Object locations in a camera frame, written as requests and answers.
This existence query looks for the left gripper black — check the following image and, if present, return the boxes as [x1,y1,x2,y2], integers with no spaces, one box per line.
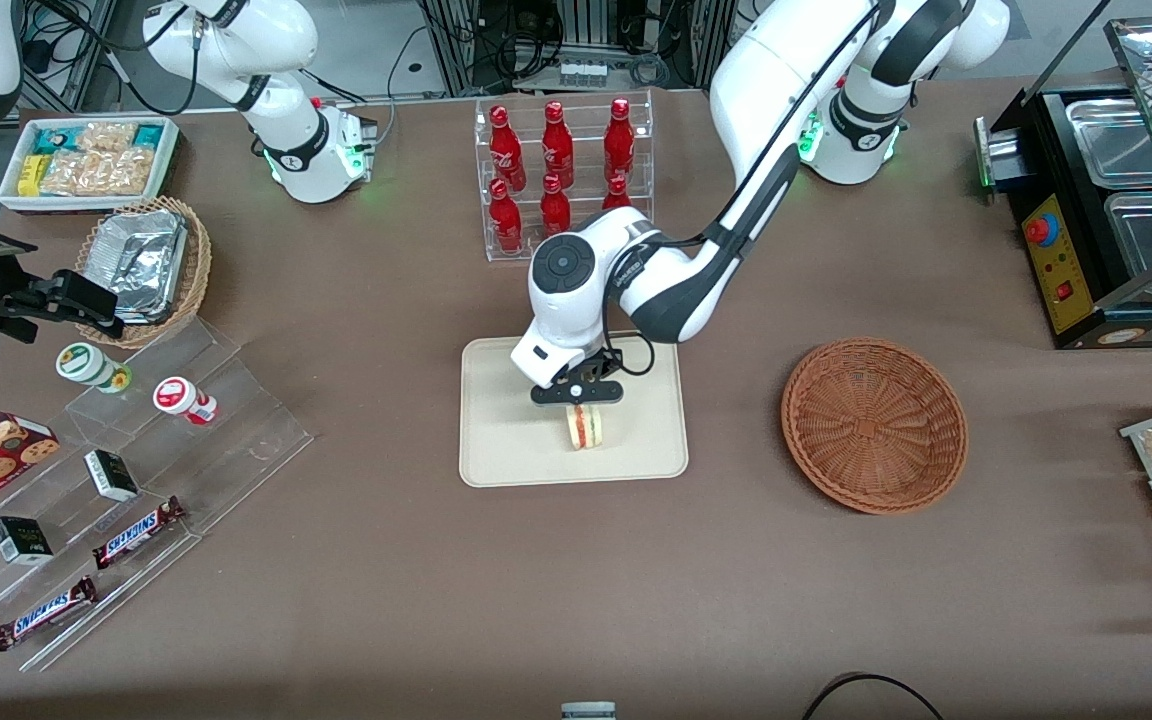
[531,350,627,407]

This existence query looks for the triangle sandwich with red filling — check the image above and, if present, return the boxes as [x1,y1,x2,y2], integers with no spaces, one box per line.
[563,402,606,452]

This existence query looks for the cream plastic tray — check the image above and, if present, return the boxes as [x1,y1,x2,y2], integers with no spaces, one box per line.
[459,329,689,489]

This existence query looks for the light tan wicker basket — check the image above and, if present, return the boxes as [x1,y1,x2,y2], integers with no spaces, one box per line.
[74,196,213,350]

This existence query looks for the brown wicker basket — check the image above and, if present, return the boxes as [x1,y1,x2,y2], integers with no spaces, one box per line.
[781,338,969,516]

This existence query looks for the green lid yogurt cup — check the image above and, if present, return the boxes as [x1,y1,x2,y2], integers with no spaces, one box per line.
[56,342,133,395]

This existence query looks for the silver foil packets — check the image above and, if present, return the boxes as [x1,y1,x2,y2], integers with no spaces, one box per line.
[91,210,188,324]

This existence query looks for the white rectangular bin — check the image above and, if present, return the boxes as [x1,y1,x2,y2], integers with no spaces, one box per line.
[0,116,181,215]

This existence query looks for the large clear cracker bag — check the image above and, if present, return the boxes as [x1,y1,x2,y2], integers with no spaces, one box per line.
[39,148,155,198]

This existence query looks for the red lid yogurt cup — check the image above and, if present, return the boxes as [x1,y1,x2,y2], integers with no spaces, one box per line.
[153,376,219,427]

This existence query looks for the small black box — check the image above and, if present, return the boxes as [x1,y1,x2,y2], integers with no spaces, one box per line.
[0,516,55,567]
[84,449,140,502]

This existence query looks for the small clear cracker bag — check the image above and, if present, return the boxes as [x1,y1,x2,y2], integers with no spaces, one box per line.
[76,122,137,153]

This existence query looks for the clear acrylic step stand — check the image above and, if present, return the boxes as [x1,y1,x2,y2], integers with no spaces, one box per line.
[0,410,202,673]
[64,318,315,541]

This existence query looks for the Snickers chocolate bar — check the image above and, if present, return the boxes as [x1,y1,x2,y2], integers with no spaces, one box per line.
[0,575,99,653]
[91,496,187,571]

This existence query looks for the clear acrylic bottle rack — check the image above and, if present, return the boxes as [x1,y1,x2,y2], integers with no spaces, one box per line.
[474,90,655,263]

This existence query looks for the black food warmer appliance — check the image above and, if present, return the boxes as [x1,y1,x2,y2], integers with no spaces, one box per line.
[974,0,1152,351]

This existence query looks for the aluminium profile frame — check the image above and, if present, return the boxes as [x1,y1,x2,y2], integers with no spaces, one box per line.
[419,0,737,98]

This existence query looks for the black cable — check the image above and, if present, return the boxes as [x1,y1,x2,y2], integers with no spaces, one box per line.
[801,672,947,720]

